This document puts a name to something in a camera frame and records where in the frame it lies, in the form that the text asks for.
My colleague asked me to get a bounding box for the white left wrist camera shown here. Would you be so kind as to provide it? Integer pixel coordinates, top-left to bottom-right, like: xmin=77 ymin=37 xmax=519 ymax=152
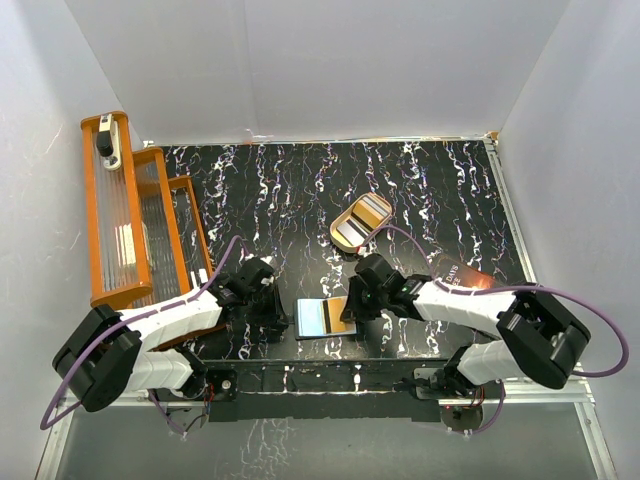
xmin=260 ymin=256 xmax=275 ymax=285

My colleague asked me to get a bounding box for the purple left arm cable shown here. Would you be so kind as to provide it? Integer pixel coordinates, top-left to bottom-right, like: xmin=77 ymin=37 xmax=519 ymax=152
xmin=39 ymin=234 xmax=251 ymax=441

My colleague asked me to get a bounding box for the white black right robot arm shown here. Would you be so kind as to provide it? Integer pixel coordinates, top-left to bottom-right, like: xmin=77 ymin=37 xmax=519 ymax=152
xmin=341 ymin=254 xmax=591 ymax=397

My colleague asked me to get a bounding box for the white magnetic stripe card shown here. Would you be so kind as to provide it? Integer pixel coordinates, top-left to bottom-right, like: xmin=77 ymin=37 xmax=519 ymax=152
xmin=337 ymin=222 xmax=367 ymax=246

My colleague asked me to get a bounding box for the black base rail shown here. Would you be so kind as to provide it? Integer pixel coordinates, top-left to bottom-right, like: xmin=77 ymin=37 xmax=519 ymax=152
xmin=149 ymin=358 xmax=506 ymax=424

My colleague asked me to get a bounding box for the orange tiered acrylic rack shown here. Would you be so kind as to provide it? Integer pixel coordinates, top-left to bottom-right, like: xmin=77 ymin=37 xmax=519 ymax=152
xmin=81 ymin=111 xmax=214 ymax=310

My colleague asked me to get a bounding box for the blue credit card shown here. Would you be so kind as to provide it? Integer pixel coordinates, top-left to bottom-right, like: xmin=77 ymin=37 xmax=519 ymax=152
xmin=294 ymin=296 xmax=357 ymax=340

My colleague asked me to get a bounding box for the white stack of cards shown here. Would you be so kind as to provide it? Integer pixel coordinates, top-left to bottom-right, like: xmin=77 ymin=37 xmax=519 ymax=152
xmin=351 ymin=196 xmax=389 ymax=230

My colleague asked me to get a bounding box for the white device on rack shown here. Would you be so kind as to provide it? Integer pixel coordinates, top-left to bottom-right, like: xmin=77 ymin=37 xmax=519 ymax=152
xmin=96 ymin=113 xmax=122 ymax=171

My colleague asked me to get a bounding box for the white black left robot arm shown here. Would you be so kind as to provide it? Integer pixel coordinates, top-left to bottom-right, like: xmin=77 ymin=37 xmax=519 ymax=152
xmin=52 ymin=257 xmax=289 ymax=412

